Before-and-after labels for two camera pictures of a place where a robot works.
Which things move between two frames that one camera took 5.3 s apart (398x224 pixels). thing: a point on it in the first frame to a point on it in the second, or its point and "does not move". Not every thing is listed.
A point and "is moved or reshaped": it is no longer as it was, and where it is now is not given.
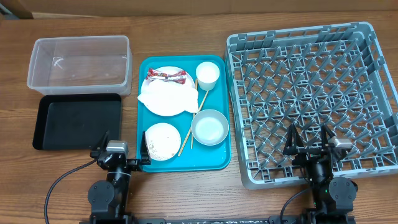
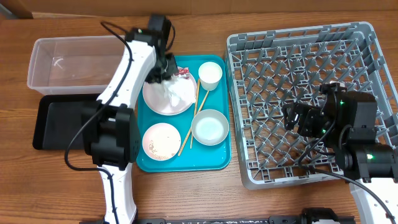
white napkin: [167, 97] is moved or reshaped
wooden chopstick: [193, 122] does not move
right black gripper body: [306, 157] to [311, 125]
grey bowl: [209, 127] does not move
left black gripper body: [133, 165] to [165, 64]
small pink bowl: [163, 140] does not move
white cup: [207, 73] does not move
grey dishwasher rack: [336, 76] does not move
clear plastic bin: [96, 65] does not move
